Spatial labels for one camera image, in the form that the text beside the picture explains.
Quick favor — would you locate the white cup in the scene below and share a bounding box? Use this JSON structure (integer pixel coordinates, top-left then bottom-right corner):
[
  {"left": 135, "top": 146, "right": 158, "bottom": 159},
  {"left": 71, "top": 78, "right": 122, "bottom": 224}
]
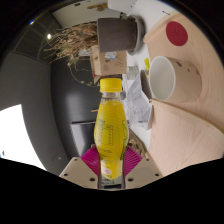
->
[{"left": 148, "top": 55, "right": 203, "bottom": 104}]

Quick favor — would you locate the white chair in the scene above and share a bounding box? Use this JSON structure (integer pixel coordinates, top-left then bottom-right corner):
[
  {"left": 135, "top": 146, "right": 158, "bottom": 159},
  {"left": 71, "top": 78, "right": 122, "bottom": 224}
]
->
[{"left": 107, "top": 0, "right": 138, "bottom": 14}]

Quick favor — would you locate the grey plant saucer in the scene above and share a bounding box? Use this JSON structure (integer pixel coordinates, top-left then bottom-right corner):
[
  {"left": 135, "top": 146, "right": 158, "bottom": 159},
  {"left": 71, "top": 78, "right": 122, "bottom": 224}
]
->
[{"left": 128, "top": 14, "right": 146, "bottom": 56}]

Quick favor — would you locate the light wooden board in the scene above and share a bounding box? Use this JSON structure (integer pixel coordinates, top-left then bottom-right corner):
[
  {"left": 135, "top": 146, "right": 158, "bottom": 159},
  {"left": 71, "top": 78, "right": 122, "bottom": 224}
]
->
[
  {"left": 143, "top": 11, "right": 224, "bottom": 131},
  {"left": 146, "top": 99, "right": 224, "bottom": 178}
]

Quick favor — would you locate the dried plant in grey pot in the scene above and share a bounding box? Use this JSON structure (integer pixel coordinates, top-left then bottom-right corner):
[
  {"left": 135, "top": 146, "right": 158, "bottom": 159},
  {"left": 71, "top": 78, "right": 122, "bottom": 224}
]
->
[{"left": 44, "top": 17, "right": 139, "bottom": 88}]

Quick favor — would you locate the small round glass jar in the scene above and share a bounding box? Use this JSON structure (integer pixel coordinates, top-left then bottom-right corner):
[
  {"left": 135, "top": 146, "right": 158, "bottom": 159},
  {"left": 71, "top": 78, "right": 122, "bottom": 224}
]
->
[{"left": 126, "top": 65, "right": 139, "bottom": 80}]

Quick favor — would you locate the cardboard box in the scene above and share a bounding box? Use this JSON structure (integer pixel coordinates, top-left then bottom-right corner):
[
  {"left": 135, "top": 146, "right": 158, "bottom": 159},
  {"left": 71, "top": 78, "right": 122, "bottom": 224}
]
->
[{"left": 89, "top": 44, "right": 128, "bottom": 77}]

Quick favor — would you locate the wooden figure sculpture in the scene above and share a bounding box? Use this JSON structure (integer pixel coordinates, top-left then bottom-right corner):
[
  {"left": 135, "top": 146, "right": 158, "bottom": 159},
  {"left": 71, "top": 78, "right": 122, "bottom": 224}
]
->
[{"left": 87, "top": 3, "right": 108, "bottom": 12}]

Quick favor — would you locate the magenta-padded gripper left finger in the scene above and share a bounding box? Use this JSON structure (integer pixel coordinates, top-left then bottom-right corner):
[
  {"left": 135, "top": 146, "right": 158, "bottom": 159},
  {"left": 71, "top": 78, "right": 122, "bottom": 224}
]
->
[{"left": 59, "top": 144, "right": 103, "bottom": 190}]

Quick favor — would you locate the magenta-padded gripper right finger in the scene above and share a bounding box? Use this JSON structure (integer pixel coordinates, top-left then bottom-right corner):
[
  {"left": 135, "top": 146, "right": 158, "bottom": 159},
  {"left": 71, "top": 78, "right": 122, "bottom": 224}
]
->
[{"left": 121, "top": 144, "right": 164, "bottom": 190}]

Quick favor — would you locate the black wall screen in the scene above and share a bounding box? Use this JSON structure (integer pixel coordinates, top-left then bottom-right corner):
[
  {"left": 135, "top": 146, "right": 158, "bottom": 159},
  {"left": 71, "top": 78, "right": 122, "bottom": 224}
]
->
[{"left": 70, "top": 121, "right": 98, "bottom": 158}]

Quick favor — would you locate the flat round red coaster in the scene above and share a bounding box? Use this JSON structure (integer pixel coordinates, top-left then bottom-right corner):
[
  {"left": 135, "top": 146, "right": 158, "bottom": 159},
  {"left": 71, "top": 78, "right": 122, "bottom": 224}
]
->
[{"left": 165, "top": 20, "right": 189, "bottom": 47}]

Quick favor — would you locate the yellow drink bottle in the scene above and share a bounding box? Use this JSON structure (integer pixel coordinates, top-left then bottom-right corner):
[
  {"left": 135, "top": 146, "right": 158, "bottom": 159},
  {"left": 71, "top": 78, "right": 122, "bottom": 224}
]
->
[{"left": 93, "top": 77, "right": 130, "bottom": 181}]

